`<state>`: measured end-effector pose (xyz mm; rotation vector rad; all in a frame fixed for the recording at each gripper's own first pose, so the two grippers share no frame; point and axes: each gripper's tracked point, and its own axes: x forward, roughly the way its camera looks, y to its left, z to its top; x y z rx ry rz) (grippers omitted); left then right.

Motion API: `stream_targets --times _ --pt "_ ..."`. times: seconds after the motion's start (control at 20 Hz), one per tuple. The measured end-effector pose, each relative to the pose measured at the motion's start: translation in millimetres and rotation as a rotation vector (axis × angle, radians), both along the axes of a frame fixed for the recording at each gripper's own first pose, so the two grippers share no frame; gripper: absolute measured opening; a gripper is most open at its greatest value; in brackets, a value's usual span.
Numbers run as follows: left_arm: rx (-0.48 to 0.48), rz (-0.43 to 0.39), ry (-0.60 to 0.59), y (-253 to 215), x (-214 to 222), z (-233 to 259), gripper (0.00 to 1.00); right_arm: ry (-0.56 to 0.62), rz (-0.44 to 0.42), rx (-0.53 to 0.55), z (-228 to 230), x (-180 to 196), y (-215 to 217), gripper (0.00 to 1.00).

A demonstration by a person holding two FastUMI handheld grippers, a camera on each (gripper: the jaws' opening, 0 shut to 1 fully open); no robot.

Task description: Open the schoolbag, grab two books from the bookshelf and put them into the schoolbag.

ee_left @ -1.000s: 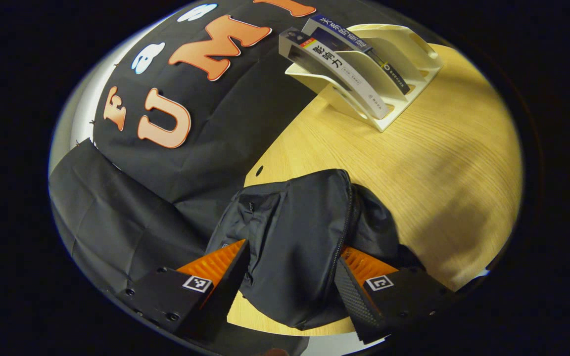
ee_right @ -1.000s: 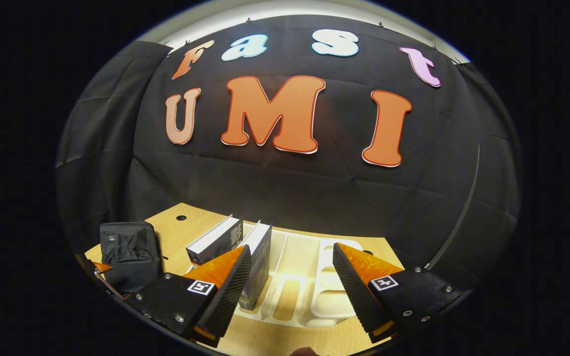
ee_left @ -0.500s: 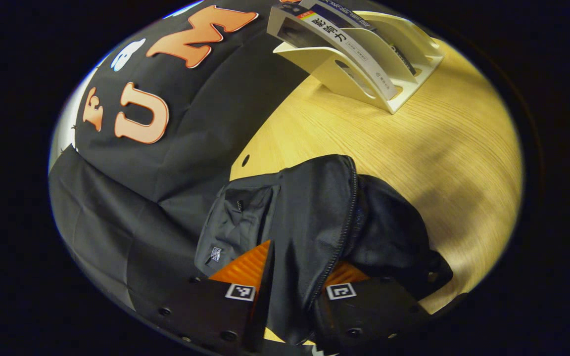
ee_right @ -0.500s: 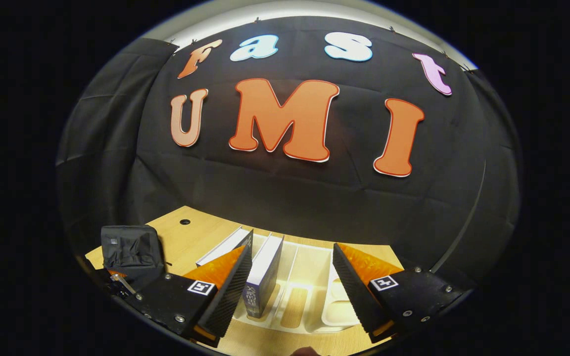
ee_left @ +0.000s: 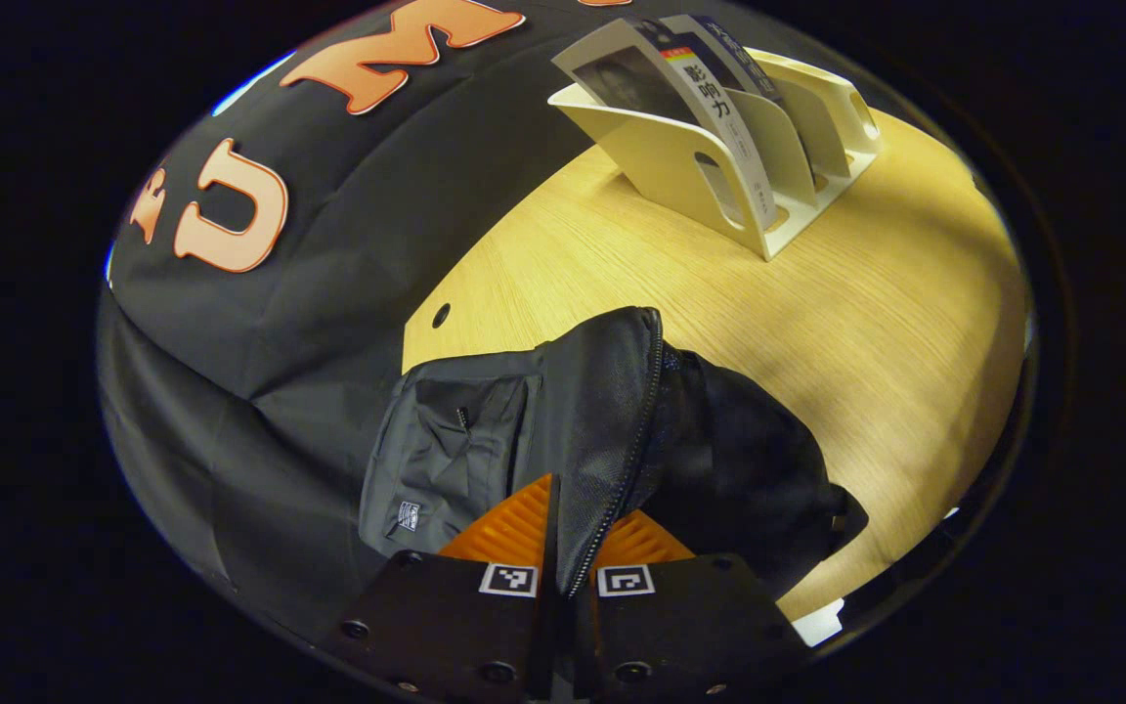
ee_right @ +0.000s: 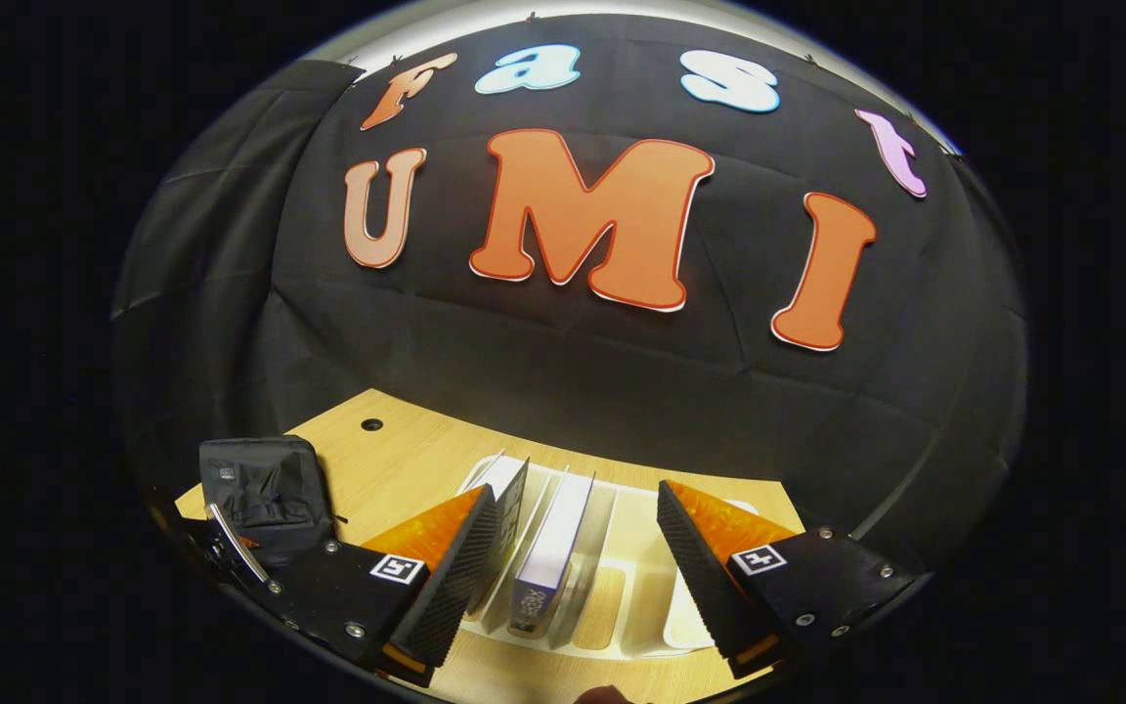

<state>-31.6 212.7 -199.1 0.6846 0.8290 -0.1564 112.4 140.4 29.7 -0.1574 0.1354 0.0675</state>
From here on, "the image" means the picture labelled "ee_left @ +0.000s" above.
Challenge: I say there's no white book grey portrait cover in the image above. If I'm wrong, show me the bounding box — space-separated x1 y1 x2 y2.
551 18 779 231

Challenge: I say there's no white book blue picture cover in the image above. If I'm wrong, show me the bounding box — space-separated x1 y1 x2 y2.
685 13 781 101

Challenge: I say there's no white bookshelf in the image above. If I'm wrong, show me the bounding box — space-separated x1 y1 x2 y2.
548 47 885 262

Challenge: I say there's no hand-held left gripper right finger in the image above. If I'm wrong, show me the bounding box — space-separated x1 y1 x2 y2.
578 508 811 703

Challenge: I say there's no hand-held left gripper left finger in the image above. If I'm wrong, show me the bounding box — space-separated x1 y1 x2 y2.
314 473 562 703

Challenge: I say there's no black schoolbag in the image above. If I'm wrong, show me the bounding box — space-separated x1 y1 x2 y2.
358 306 869 599

